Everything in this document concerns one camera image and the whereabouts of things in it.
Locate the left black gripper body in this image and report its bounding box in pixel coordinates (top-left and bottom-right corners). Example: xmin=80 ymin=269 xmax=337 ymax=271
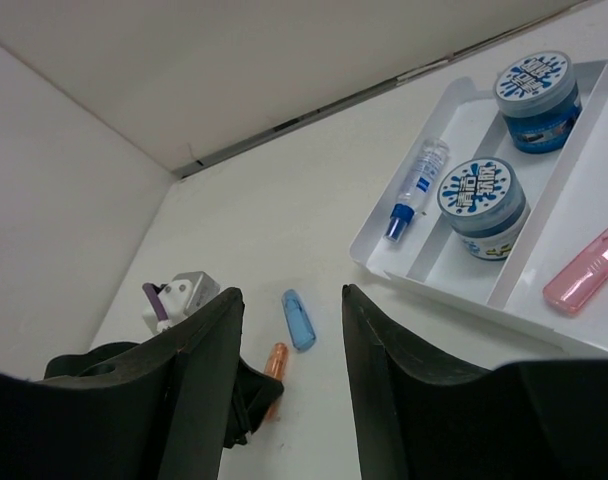
xmin=43 ymin=339 xmax=285 ymax=449

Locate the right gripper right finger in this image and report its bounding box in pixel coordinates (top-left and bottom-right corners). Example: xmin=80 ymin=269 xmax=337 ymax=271
xmin=342 ymin=285 xmax=608 ymax=479

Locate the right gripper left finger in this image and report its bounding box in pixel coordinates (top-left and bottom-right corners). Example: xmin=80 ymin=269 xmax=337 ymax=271
xmin=0 ymin=288 xmax=244 ymax=479

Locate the orange capped small tube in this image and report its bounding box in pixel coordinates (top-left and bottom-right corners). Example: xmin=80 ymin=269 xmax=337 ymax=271
xmin=264 ymin=342 xmax=289 ymax=422

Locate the blue capped small tube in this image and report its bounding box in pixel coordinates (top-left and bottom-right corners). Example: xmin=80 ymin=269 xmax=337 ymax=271
xmin=281 ymin=289 xmax=317 ymax=352

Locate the pink capped small tube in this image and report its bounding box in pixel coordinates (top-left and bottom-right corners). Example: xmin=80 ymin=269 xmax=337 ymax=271
xmin=542 ymin=228 xmax=608 ymax=316

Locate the white organizer tray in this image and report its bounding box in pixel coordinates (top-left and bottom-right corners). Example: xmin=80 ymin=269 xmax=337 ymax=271
xmin=350 ymin=60 xmax=608 ymax=355

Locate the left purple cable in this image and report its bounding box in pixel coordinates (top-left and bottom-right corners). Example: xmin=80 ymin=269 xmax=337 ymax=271
xmin=141 ymin=282 xmax=170 ymax=324

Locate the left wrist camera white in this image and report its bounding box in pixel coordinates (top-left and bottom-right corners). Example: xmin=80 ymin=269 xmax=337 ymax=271
xmin=142 ymin=271 xmax=220 ymax=335

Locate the aluminium rail back edge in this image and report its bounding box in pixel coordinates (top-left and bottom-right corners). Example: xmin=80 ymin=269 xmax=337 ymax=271
xmin=171 ymin=1 xmax=590 ymax=179

